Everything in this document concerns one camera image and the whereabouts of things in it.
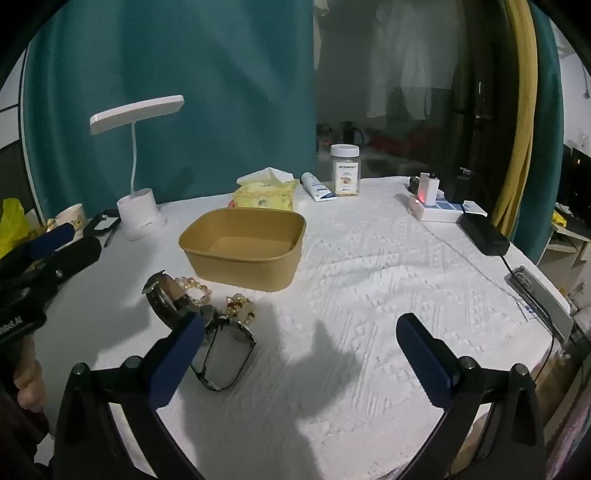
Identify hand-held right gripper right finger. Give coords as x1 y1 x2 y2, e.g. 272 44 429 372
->
396 313 548 480

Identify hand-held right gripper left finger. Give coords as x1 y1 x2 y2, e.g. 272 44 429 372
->
53 311 206 480

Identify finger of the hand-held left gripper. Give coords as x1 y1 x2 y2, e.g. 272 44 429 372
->
17 224 78 262
31 237 103 288

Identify black frame sunglasses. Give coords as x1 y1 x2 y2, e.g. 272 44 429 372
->
189 306 258 392

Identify brown strap wristwatch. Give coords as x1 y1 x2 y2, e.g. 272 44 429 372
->
141 271 205 329

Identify amber bead bracelet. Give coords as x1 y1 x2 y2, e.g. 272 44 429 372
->
174 275 214 306

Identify person's left hand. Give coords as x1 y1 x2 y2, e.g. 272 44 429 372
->
13 337 48 412

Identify cartoon print mug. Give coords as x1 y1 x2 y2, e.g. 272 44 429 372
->
55 203 89 239

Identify black folding clip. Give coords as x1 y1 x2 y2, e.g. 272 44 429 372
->
84 209 122 239

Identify white desk lamp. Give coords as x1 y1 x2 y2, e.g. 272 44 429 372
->
89 95 185 241

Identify grey flat device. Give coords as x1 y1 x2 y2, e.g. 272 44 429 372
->
505 266 576 341

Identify white power strip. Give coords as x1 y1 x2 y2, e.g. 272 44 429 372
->
408 194 488 223

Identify white charger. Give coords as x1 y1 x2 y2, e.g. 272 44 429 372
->
418 172 440 206

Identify yellow tissue pack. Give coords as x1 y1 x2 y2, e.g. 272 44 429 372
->
232 167 300 212

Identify beige shelf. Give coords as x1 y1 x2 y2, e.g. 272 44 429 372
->
537 220 591 280

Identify teal curtain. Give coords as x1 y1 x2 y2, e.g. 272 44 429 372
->
521 13 567 265
22 0 318 221

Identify white blue tube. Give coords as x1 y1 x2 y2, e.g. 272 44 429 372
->
301 172 338 202

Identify clear jar white lid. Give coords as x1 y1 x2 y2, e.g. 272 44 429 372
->
330 144 361 198

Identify yellow curtain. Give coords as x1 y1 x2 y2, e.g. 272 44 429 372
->
491 0 539 237

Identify thin cable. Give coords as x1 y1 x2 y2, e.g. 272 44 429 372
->
427 220 557 370

